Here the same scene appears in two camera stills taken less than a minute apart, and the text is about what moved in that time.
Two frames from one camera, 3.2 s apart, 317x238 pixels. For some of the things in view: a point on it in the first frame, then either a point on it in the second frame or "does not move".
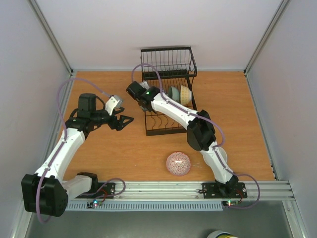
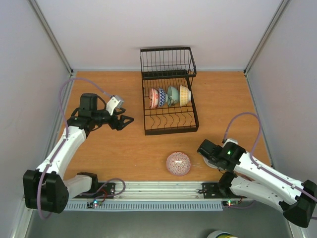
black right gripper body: (143, 106) → (205, 148)
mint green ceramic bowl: (174, 93) does not move
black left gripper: (120, 126) does not move
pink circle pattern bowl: (178, 163) does not move
